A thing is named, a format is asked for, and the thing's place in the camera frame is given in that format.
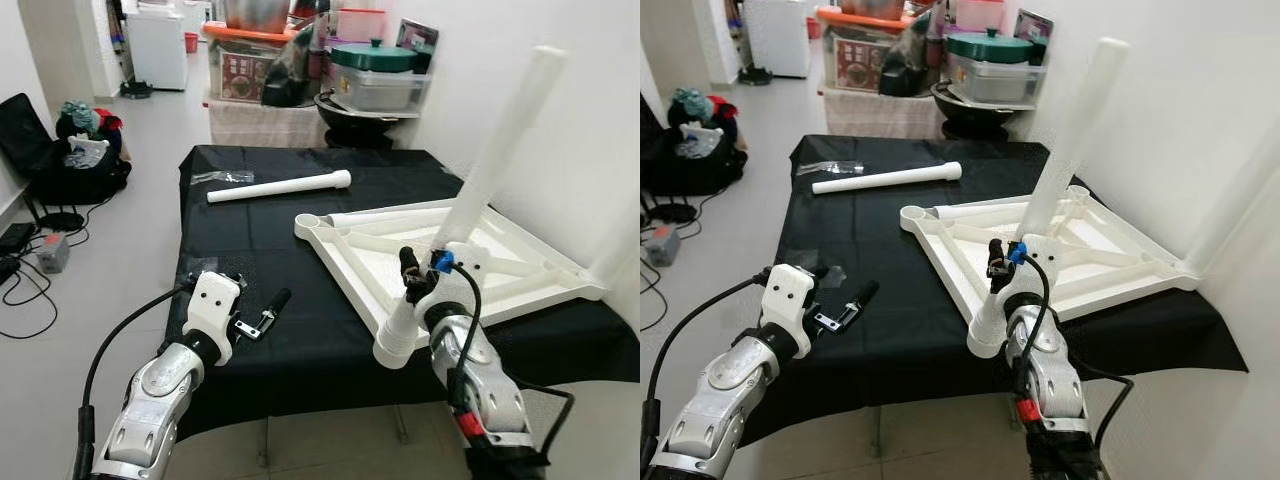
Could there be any black wifi router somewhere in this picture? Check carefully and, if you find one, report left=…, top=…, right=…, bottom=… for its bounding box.
left=645, top=180, right=701, bottom=223
left=30, top=175, right=89, bottom=233

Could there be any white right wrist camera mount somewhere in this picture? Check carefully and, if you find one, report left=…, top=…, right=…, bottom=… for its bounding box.
left=418, top=245, right=486, bottom=333
left=1000, top=235, right=1061, bottom=321

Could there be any shiny black bag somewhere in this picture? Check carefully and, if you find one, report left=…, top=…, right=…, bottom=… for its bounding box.
left=262, top=30, right=326, bottom=109
left=878, top=20, right=941, bottom=98

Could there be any black round wok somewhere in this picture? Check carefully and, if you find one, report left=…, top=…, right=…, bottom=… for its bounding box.
left=313, top=90, right=406, bottom=149
left=930, top=80, right=1021, bottom=139

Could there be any green round pot lid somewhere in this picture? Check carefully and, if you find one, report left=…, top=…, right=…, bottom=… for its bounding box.
left=330, top=38, right=421, bottom=74
left=945, top=28, right=1036, bottom=64

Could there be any purple picture box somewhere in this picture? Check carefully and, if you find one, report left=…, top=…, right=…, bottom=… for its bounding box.
left=395, top=18, right=439, bottom=71
left=1012, top=8, right=1053, bottom=61

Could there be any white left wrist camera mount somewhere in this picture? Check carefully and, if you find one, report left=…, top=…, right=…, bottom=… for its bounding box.
left=762, top=263, right=819, bottom=356
left=183, top=270, right=244, bottom=366

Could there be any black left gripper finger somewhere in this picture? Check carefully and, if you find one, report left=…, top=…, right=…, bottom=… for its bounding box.
left=262, top=289, right=294, bottom=333
left=847, top=281, right=881, bottom=323

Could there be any beige cloth covered table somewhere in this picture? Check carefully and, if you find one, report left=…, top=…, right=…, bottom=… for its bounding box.
left=822, top=85, right=946, bottom=139
left=207, top=95, right=331, bottom=149

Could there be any grey electrical box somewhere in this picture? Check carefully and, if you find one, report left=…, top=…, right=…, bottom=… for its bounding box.
left=37, top=232, right=73, bottom=274
left=645, top=225, right=683, bottom=268

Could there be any white plastic bag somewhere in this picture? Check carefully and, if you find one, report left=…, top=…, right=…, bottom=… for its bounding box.
left=62, top=135, right=111, bottom=171
left=675, top=122, right=726, bottom=161

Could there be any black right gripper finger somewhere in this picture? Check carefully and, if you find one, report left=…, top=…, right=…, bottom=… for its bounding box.
left=988, top=238, right=1013, bottom=291
left=400, top=245, right=426, bottom=301

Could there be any pink plastic container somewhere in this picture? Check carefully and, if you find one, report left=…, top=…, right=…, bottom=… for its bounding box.
left=335, top=8, right=389, bottom=43
left=955, top=0, right=1006, bottom=31

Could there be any white cabinet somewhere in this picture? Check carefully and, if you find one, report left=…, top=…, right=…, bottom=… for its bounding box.
left=745, top=0, right=813, bottom=79
left=125, top=5, right=191, bottom=93

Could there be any black open suitcase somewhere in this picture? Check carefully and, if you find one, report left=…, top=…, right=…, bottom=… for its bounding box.
left=0, top=92, right=131, bottom=206
left=640, top=95, right=749, bottom=196

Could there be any white plastic children table top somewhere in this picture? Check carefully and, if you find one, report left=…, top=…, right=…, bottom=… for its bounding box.
left=898, top=188, right=1201, bottom=341
left=293, top=198, right=609, bottom=351

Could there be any clear plastic storage container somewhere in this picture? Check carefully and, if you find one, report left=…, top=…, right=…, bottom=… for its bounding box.
left=335, top=65, right=433, bottom=113
left=950, top=55, right=1048, bottom=103

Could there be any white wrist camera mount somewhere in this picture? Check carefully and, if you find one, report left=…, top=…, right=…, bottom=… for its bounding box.
left=183, top=270, right=244, bottom=366
left=418, top=245, right=486, bottom=333
left=762, top=263, right=819, bottom=356
left=1000, top=235, right=1061, bottom=321

